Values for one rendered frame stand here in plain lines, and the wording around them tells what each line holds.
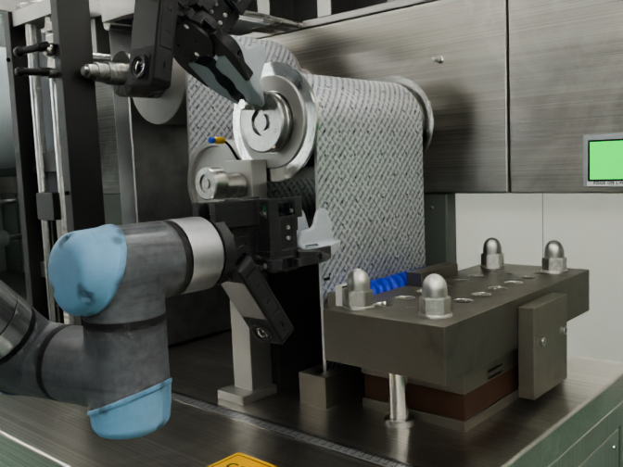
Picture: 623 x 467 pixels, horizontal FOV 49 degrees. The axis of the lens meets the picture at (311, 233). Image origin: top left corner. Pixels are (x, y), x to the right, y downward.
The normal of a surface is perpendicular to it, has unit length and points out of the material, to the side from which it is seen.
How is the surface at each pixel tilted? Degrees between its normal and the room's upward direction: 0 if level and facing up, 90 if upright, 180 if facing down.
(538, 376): 90
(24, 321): 76
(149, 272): 91
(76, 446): 0
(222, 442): 0
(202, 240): 61
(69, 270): 90
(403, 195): 90
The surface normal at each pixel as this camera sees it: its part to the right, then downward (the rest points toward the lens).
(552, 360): 0.75, 0.04
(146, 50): -0.63, -0.07
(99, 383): -0.42, 0.11
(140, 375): 0.50, 0.07
